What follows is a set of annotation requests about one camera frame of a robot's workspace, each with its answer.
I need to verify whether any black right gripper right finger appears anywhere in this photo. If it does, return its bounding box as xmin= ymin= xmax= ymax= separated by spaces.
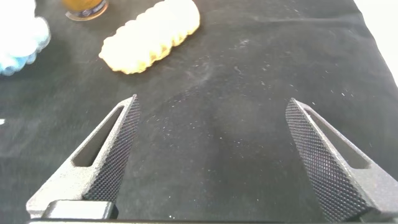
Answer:
xmin=285 ymin=98 xmax=398 ymax=223

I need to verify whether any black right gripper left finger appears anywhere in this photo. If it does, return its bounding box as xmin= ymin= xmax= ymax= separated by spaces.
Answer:
xmin=26 ymin=94 xmax=141 ymax=220

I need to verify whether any ridged beige bread roll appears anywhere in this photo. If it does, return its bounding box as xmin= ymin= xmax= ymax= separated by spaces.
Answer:
xmin=98 ymin=0 xmax=201 ymax=75

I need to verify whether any light blue mesh bath pouf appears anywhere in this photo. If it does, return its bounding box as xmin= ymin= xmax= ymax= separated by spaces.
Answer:
xmin=0 ymin=0 xmax=52 ymax=77

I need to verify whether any gold energy drink can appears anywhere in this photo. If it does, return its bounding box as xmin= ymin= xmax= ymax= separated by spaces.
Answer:
xmin=62 ymin=0 xmax=109 ymax=22

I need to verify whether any black tablecloth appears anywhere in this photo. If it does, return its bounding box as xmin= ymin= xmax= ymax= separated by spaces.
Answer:
xmin=0 ymin=0 xmax=398 ymax=224

